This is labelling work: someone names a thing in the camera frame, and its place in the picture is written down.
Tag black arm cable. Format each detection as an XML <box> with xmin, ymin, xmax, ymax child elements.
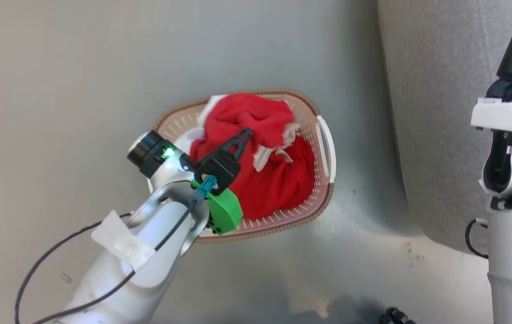
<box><xmin>465</xmin><ymin>218</ymin><xmax>490</xmax><ymax>260</ymax></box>
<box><xmin>15</xmin><ymin>175</ymin><xmax>219</xmax><ymax>324</ymax></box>

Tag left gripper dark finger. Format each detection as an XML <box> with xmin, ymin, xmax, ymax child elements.
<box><xmin>232</xmin><ymin>131</ymin><xmax>255</xmax><ymax>162</ymax></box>
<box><xmin>220</xmin><ymin>128</ymin><xmax>254</xmax><ymax>156</ymax></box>

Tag cream perforated laundry basket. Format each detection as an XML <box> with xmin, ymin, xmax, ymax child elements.
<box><xmin>150</xmin><ymin>89</ymin><xmax>337</xmax><ymax>244</ymax></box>

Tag white tape strip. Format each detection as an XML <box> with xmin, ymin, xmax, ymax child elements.
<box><xmin>91</xmin><ymin>210</ymin><xmax>156</xmax><ymax>272</ymax></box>

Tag grey fabric sofa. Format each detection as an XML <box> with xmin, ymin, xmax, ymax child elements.
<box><xmin>377</xmin><ymin>0</ymin><xmax>512</xmax><ymax>257</ymax></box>

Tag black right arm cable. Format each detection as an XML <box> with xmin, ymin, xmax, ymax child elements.
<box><xmin>465</xmin><ymin>218</ymin><xmax>490</xmax><ymax>260</ymax></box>

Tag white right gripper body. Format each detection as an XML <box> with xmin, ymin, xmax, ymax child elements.
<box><xmin>471</xmin><ymin>78</ymin><xmax>512</xmax><ymax>136</ymax></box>

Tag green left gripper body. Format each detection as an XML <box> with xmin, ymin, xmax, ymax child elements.
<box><xmin>192</xmin><ymin>179</ymin><xmax>243</xmax><ymax>236</ymax></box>

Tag red garment white panel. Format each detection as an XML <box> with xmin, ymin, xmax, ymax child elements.
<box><xmin>175</xmin><ymin>127</ymin><xmax>316</xmax><ymax>221</ymax></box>

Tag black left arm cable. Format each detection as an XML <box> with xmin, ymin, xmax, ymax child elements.
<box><xmin>15</xmin><ymin>175</ymin><xmax>219</xmax><ymax>324</ymax></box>

